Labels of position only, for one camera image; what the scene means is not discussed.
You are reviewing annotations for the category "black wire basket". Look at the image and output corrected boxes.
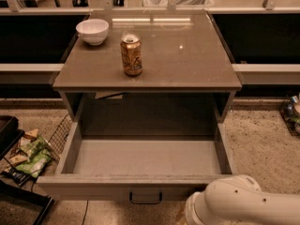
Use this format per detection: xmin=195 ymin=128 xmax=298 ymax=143
xmin=48 ymin=115 xmax=72 ymax=161

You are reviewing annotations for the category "black floor cable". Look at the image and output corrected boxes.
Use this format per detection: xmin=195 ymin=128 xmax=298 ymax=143
xmin=81 ymin=200 xmax=90 ymax=225

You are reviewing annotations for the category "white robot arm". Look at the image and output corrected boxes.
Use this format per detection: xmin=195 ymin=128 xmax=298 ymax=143
xmin=185 ymin=175 xmax=300 ymax=225

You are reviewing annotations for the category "white ceramic bowl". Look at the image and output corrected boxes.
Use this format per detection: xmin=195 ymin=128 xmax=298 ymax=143
xmin=76 ymin=19 xmax=109 ymax=45

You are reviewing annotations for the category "grey drawer cabinet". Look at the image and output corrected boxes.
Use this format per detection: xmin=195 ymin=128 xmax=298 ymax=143
xmin=53 ymin=9 xmax=241 ymax=119

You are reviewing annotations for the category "right wire basket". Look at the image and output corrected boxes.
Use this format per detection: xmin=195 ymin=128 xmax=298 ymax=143
xmin=279 ymin=93 xmax=300 ymax=137

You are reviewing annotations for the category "grey top drawer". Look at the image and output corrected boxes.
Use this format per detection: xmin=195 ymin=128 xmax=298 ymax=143
xmin=37 ymin=124 xmax=236 ymax=204

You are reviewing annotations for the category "gold soda can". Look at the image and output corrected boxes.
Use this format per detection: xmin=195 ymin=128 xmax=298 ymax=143
xmin=120 ymin=34 xmax=143 ymax=76

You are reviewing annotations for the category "clear plastic bin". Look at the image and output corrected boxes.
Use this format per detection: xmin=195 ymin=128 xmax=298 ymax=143
xmin=142 ymin=0 xmax=215 ymax=8

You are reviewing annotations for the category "green snack bag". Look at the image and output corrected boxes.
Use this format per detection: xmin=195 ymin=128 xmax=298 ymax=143
xmin=16 ymin=136 xmax=52 ymax=178

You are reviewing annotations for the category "dark blue snack bag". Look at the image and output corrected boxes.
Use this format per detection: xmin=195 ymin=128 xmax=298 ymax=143
xmin=2 ymin=168 xmax=29 ymax=186

